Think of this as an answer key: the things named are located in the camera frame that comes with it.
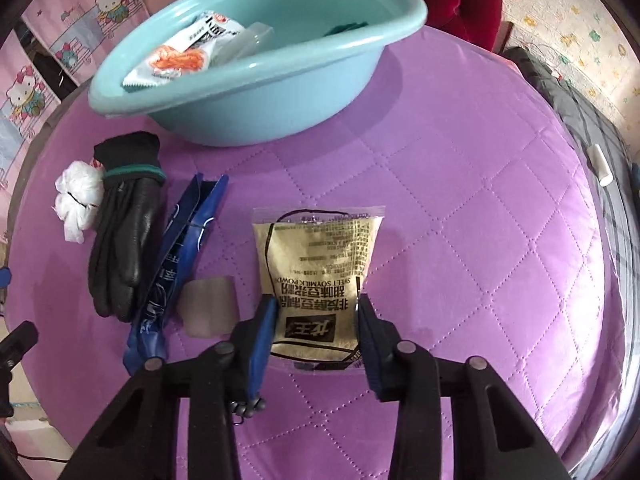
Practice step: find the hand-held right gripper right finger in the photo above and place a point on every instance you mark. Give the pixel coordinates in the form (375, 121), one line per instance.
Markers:
(372, 345)

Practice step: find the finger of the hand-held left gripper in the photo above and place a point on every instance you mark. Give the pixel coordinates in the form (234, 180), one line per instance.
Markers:
(17, 342)
(4, 278)

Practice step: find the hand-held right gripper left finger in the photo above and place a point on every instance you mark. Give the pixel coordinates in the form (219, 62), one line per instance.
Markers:
(262, 340)

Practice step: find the translucent white pad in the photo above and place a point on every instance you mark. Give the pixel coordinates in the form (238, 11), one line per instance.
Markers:
(207, 305)

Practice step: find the beige powder packet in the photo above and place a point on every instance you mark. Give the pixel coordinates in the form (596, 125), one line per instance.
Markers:
(315, 260)

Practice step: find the white plastic bag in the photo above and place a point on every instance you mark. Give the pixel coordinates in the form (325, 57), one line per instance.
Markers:
(80, 195)

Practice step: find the black gloves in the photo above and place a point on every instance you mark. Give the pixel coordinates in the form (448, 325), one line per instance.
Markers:
(125, 240)

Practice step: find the navy blue packet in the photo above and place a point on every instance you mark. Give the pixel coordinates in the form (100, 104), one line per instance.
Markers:
(190, 230)

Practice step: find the teal plastic basin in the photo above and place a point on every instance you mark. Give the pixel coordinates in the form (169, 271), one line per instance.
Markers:
(280, 90)

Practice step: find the white snack packet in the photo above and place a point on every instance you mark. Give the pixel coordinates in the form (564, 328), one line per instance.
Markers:
(175, 55)

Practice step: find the clear zip bag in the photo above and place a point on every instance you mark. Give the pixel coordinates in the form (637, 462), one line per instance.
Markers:
(250, 40)

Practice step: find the pink cartoon print curtain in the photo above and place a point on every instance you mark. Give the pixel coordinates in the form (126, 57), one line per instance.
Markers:
(20, 110)
(85, 10)

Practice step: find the purple quilted table cover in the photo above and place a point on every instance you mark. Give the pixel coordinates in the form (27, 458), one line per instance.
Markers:
(450, 185)

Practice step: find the white roll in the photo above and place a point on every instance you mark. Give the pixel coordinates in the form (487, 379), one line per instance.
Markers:
(601, 165)

